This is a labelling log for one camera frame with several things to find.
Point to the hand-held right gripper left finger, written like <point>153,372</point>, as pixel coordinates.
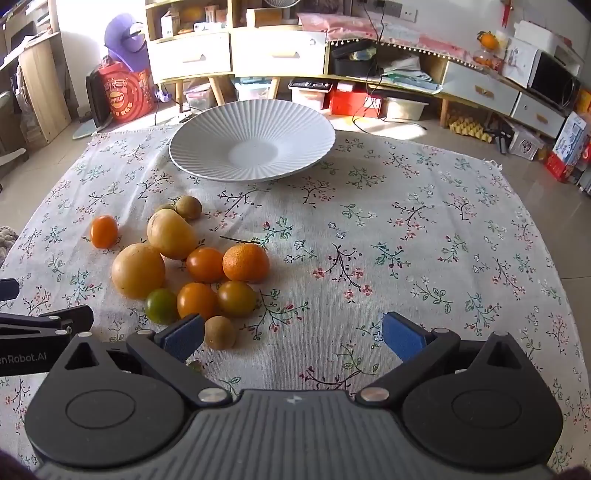
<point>184,334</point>

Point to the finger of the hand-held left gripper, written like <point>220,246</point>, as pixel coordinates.
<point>8,289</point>
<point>69,318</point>

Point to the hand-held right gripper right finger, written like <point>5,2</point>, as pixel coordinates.
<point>404,334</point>

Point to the brown longan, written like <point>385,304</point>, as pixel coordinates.
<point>167,207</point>
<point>189,207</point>
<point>219,332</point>

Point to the orange tomato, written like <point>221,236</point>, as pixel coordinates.
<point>197,300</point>
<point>103,231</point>
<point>205,264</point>

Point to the yellow-green tomato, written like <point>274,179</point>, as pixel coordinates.
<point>236,298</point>

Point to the yellow passion fruit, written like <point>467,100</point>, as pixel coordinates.
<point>171,234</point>
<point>138,271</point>

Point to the orange mandarin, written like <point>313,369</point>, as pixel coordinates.
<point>245,262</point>

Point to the white ribbed plate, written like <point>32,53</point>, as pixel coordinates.
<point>251,152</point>

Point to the grey knitted blanket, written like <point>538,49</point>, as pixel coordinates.
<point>7,237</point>

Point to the floral tablecloth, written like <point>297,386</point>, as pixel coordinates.
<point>369,240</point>

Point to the black flat panel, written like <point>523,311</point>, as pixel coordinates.
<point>93,99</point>

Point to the light wooden desk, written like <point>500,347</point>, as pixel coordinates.
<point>34,78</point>

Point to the yellow egg tray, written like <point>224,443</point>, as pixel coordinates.
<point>468,127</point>

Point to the white storage bin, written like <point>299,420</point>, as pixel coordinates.
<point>404,108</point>

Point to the red gift box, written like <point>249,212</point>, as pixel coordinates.
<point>129,94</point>

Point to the red storage box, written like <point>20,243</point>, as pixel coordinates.
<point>353,102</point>

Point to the small purple object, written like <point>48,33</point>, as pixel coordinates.
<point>162,96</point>

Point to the clear storage bin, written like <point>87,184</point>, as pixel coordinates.
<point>310,94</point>
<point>201,94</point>
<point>251,87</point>

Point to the pile of papers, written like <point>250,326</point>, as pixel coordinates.
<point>401,76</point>

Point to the blue and white box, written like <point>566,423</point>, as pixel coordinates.
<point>572,138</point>

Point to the low wooden cabinet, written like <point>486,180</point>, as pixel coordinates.
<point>436,69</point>

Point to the purple plush toy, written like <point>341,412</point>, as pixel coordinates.
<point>121,39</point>

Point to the black box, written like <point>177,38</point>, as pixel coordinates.
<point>353,64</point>

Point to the black microwave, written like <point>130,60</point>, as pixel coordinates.
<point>551,78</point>

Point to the orange decoration on glass jar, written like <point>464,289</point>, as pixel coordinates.
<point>488,41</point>

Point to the pink lace cloth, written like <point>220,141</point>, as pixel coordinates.
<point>369,30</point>

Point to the small white carton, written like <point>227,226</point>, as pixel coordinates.
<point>170,23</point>

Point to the wooden box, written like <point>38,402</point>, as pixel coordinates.
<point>265,17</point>

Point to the plain white box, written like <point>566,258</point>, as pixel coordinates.
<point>545,34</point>

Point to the white desk fan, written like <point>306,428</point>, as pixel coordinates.
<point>282,2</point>

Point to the wall socket strip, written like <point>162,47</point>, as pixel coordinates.
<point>392,9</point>

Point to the red wall ornament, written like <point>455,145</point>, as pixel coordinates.
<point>508,9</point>

